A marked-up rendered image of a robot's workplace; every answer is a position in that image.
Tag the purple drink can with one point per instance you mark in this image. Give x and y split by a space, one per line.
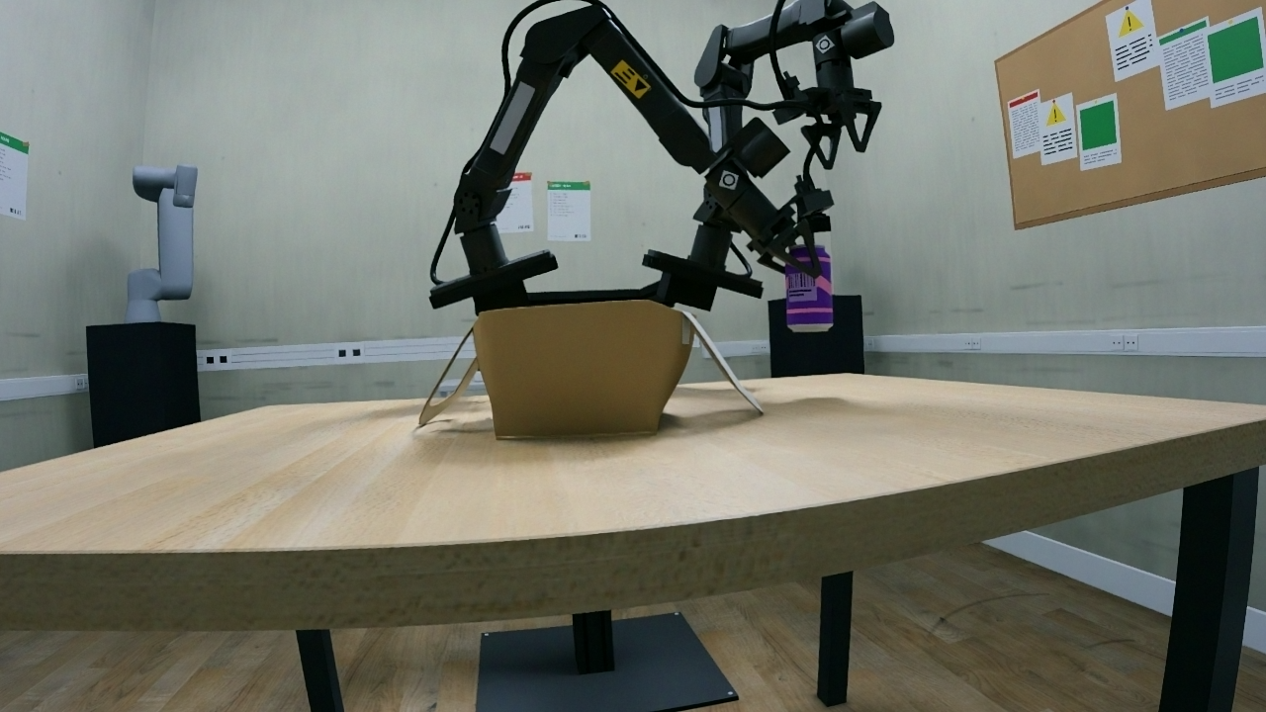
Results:
808 300

